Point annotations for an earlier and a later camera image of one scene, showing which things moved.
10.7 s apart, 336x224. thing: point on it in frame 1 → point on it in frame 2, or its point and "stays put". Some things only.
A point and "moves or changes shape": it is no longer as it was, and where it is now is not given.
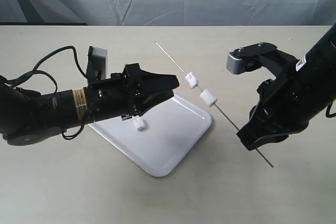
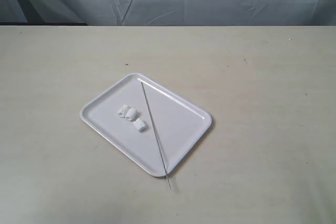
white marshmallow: (207, 97) moves or changes shape
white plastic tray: (174, 128) stays put
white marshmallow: (139, 123) stays put
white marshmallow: (191, 80) moves or changes shape
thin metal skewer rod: (218, 105) → (156, 136)
